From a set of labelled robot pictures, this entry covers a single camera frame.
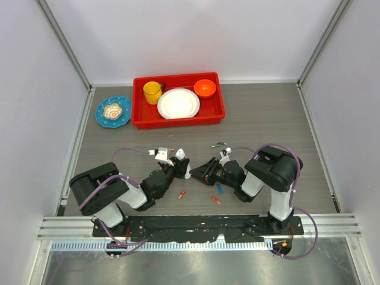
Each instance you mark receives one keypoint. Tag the orange bowl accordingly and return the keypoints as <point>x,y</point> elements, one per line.
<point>204,88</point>

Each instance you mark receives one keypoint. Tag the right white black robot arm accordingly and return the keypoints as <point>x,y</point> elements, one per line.
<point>273,165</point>

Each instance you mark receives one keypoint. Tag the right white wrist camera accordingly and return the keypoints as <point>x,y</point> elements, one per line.
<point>224,154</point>

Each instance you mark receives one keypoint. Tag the blue battery lower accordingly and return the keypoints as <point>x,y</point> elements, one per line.
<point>220,191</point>

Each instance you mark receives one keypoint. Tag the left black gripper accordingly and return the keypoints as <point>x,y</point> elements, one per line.
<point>180,168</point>

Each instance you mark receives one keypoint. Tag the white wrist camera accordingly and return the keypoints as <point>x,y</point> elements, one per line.
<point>224,154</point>
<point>162,155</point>

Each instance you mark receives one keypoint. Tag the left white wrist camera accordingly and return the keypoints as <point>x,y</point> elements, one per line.
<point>162,155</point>

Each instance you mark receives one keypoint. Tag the red battery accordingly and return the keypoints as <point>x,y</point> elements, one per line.
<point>216,200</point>
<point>181,194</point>

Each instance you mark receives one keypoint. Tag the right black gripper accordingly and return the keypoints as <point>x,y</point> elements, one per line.
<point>205,173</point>

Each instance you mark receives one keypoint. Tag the red plastic tray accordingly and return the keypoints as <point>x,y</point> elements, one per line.
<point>146,116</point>

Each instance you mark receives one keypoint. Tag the red battery bottom left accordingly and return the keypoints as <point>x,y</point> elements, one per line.
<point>181,194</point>

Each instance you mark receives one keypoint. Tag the blue dotted plate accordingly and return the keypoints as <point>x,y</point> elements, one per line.
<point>122,120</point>

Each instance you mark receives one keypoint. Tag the yellow mug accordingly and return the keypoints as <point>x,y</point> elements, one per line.
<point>153,91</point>

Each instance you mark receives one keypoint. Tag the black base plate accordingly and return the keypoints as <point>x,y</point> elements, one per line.
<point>202,229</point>

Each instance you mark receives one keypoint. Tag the small patterned bowl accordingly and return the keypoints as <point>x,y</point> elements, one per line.
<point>112,111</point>

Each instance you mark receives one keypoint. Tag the white paper plate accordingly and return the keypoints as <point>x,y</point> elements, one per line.
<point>178,103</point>

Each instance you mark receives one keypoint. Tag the slotted cable duct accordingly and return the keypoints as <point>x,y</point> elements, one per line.
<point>105,245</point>

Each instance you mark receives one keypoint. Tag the red battery bottom right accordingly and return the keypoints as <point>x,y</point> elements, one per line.
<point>216,200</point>

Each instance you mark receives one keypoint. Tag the white remote control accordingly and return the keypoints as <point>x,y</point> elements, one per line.
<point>180,155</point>

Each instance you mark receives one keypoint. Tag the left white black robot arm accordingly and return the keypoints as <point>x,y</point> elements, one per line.
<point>97,190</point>

